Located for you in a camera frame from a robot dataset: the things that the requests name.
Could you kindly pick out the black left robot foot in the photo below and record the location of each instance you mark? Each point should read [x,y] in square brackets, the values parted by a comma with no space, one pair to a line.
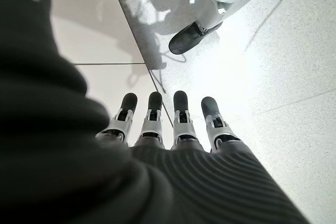
[187,40]

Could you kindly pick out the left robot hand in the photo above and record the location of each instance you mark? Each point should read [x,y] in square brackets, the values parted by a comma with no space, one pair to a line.
[78,171]

